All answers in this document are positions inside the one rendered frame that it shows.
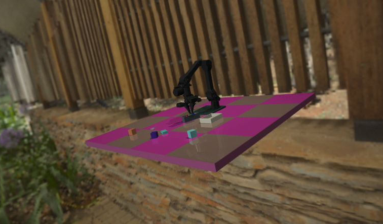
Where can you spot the small orange cube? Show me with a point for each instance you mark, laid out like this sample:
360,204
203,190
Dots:
132,131

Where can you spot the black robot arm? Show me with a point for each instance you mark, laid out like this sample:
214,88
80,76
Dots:
183,86

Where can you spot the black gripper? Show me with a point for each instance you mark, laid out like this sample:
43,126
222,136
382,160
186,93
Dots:
185,104

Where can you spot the teal cube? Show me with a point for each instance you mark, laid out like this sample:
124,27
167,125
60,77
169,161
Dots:
192,133

